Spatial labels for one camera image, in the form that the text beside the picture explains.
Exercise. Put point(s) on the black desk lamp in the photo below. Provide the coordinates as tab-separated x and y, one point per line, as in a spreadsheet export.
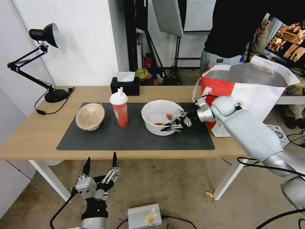
53	34

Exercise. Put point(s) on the black tissue box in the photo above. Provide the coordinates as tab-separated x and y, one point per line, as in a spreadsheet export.
125	87

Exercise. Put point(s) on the white printed leaflet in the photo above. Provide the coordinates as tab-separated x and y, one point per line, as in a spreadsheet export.
277	132

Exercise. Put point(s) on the white tissue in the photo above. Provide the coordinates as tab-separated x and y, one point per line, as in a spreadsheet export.
125	76

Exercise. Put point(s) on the white plastic bowl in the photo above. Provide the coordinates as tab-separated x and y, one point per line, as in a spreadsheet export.
152	119

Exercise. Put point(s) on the black metal frame post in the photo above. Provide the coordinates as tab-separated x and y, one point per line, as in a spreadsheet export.
130	35

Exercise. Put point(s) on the red food scrap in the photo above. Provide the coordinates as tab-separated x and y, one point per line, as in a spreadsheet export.
169	116
159	124

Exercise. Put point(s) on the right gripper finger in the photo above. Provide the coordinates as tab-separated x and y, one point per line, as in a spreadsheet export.
174	129
172	120

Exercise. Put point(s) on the black desk mat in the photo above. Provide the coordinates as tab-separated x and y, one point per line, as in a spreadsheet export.
119	139

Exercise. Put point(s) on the red canister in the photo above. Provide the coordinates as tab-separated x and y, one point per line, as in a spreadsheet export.
148	61

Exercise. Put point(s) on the red cup with white lid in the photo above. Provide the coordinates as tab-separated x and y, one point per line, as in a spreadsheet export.
119	112

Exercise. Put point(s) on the yellow green tape roll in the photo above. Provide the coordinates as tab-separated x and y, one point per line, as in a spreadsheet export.
141	73

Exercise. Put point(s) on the silver metal box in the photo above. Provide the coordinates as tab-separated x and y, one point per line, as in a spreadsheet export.
138	215

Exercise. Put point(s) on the red and white takeout bag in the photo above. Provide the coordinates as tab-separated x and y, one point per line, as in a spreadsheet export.
247	93

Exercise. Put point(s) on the white table leg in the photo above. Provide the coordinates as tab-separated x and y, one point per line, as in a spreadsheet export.
51	181
228	179

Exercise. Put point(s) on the person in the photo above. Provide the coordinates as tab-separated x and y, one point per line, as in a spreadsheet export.
233	31

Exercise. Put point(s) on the black light stand tripod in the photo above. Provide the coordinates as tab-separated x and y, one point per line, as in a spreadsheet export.
177	59

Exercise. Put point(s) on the white softbox light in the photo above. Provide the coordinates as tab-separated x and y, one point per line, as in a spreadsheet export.
168	16

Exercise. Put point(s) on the small yellow scrap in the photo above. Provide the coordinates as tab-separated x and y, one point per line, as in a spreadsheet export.
210	194

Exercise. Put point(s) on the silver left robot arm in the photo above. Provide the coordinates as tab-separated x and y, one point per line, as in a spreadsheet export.
93	223

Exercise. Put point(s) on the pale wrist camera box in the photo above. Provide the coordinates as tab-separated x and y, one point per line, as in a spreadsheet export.
85	186

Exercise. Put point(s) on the orange and black poster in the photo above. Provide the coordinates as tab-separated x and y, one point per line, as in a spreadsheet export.
288	40

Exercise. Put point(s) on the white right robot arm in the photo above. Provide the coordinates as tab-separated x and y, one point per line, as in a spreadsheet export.
250	128

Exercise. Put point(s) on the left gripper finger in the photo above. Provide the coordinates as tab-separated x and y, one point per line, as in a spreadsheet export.
86	167
115	164

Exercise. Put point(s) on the crumpled beige paper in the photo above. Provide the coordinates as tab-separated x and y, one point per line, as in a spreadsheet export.
151	217

